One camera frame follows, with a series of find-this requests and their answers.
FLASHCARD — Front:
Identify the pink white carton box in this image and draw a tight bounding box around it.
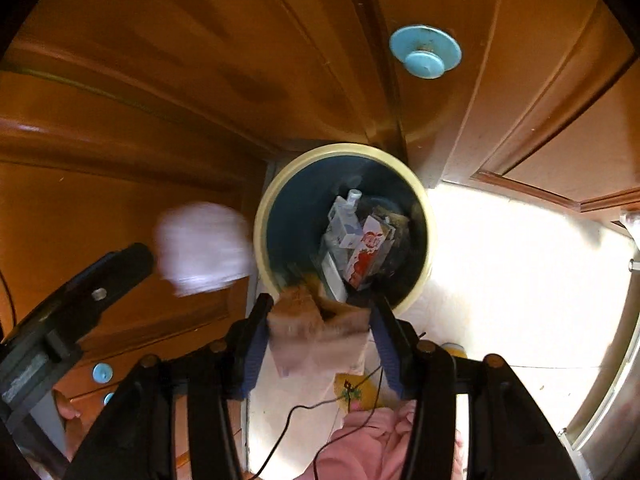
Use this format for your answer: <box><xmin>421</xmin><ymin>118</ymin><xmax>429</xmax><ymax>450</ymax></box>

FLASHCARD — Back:
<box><xmin>344</xmin><ymin>214</ymin><xmax>395</xmax><ymax>289</ymax></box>

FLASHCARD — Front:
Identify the clear plastic bottle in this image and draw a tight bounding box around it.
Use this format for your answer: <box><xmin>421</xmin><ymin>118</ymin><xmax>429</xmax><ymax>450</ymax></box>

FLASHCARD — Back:
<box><xmin>326</xmin><ymin>188</ymin><xmax>362</xmax><ymax>249</ymax></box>

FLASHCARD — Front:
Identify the round black trash bin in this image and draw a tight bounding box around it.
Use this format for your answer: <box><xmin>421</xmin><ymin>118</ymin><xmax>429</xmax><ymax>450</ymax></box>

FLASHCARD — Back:
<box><xmin>254</xmin><ymin>143</ymin><xmax>430</xmax><ymax>314</ymax></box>

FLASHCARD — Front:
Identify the person's left hand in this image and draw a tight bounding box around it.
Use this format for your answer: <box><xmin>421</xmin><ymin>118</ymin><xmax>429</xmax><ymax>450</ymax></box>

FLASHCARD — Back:
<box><xmin>52</xmin><ymin>390</ymin><xmax>81</xmax><ymax>420</ymax></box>

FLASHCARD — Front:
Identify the yellow slipper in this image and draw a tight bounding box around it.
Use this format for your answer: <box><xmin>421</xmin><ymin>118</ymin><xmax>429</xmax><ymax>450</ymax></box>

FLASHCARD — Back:
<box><xmin>333</xmin><ymin>370</ymin><xmax>383</xmax><ymax>414</ymax></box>
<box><xmin>442</xmin><ymin>342</ymin><xmax>468</xmax><ymax>359</ymax></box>

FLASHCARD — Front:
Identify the blue cabinet knob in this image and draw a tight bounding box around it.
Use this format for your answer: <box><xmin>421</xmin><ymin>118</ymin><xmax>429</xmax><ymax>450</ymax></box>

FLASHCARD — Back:
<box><xmin>390</xmin><ymin>25</ymin><xmax>462</xmax><ymax>79</ymax></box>

